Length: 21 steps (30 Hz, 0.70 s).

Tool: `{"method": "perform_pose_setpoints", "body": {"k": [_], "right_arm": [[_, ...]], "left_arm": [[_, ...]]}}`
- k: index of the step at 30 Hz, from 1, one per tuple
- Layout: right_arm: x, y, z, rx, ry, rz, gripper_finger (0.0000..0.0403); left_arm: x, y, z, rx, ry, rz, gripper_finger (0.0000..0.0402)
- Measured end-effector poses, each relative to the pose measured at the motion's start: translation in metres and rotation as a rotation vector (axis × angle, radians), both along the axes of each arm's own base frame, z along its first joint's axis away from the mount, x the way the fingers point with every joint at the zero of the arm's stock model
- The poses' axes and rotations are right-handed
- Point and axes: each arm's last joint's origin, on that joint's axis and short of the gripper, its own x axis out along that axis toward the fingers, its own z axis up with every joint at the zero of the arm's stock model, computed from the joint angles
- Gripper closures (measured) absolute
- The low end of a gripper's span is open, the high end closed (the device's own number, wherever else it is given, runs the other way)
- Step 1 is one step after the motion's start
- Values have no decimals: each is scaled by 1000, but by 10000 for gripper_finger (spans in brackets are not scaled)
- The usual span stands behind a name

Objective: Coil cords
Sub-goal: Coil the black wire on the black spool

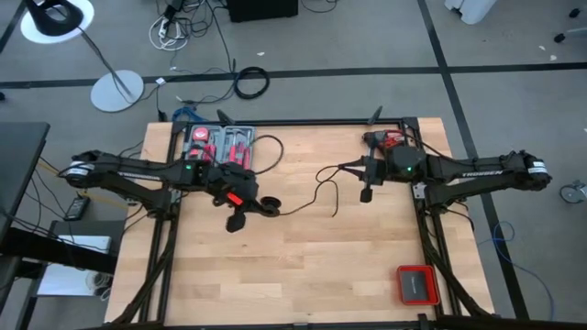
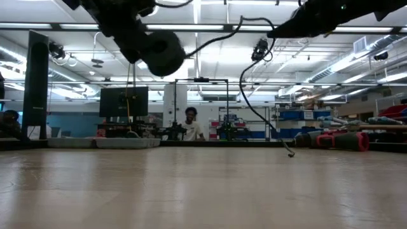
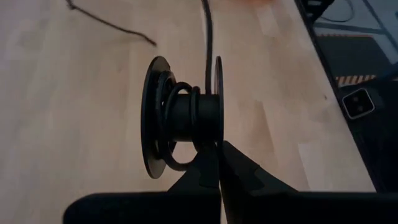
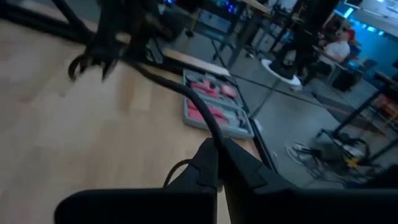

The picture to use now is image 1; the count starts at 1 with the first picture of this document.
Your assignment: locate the office chair base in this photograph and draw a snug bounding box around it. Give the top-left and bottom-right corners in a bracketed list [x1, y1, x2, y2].
[552, 6, 587, 46]

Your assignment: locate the coiled black floor cable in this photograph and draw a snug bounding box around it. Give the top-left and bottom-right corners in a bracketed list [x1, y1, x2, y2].
[233, 65, 271, 101]

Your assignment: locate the blue floor cable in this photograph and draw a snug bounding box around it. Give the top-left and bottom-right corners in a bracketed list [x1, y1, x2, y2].
[172, 104, 199, 123]
[476, 220, 557, 322]

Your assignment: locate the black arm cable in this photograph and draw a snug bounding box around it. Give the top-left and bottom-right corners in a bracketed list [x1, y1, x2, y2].
[249, 134, 285, 177]
[403, 130, 464, 162]

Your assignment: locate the white floor unit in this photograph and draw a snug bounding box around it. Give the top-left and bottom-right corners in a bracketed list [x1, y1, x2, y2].
[443, 0, 499, 26]

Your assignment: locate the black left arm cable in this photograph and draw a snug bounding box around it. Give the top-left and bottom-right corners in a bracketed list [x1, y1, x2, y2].
[249, 134, 285, 177]

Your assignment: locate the red tray black insert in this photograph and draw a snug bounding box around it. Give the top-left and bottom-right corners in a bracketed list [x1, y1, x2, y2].
[395, 264, 442, 307]

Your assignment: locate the large black floor box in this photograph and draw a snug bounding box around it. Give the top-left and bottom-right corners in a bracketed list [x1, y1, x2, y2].
[226, 0, 300, 24]

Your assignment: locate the white storage box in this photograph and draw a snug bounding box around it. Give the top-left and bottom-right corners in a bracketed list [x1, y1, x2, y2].
[36, 234, 114, 298]

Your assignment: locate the red black cordless drill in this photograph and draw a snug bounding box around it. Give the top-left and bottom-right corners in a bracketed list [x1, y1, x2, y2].
[362, 128, 409, 152]

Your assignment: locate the black power adapter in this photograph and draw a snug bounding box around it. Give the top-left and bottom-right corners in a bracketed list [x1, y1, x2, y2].
[62, 193, 92, 222]

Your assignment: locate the white disc floor lamp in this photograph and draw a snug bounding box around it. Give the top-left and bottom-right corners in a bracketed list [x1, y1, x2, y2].
[20, 0, 146, 114]

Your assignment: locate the black side desk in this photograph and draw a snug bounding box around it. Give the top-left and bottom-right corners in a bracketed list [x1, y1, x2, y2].
[0, 121, 51, 239]

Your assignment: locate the thin black cord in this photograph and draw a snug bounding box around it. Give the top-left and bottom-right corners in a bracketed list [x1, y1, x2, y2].
[274, 163, 343, 219]

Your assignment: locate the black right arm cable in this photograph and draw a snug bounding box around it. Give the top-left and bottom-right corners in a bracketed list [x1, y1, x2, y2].
[403, 130, 464, 162]

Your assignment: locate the black desk shelf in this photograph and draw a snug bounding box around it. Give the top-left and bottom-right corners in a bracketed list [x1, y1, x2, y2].
[0, 218, 126, 276]

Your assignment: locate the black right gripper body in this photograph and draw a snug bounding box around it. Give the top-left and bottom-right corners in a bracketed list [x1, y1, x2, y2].
[360, 153, 391, 204]

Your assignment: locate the black cord spool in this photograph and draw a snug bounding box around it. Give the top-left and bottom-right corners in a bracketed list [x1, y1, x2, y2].
[259, 195, 282, 218]

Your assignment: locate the white power strip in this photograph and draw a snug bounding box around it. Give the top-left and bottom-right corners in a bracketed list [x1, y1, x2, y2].
[148, 15, 190, 52]

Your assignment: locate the grey caster wheel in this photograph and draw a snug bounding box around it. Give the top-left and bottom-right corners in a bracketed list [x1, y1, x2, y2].
[558, 180, 587, 205]

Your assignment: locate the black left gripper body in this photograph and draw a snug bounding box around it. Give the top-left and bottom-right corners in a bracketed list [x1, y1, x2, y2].
[196, 162, 259, 234]

